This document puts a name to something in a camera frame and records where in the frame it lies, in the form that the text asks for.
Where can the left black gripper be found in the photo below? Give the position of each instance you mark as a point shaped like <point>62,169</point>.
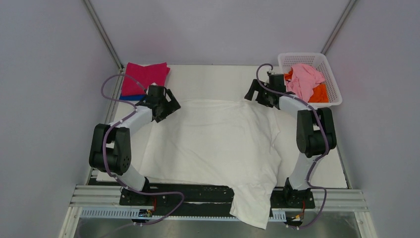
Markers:
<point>171,106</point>

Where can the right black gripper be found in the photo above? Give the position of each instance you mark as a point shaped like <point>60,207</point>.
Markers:
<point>255,86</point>

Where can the white printed t shirt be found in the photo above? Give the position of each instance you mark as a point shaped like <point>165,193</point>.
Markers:
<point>219,143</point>

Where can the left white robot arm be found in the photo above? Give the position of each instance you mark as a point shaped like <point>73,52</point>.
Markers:
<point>111,151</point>

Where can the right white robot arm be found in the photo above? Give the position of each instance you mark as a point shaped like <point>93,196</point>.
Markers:
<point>315,131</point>

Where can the folded blue t shirt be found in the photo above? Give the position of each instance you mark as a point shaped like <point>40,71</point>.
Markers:
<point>132,98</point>

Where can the folded magenta t shirt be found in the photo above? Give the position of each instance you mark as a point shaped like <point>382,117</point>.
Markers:
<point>145,75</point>

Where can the pink t shirt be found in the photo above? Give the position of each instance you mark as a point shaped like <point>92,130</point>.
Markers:
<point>304,79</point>

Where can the orange t shirt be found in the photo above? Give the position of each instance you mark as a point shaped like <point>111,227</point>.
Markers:
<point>319,92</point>

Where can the white plastic basket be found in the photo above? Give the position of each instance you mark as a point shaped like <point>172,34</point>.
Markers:
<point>321,64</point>

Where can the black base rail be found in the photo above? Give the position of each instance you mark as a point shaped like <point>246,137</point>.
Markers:
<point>207,200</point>

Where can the white slotted cable duct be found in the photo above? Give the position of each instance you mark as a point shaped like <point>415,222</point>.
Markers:
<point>144,214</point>

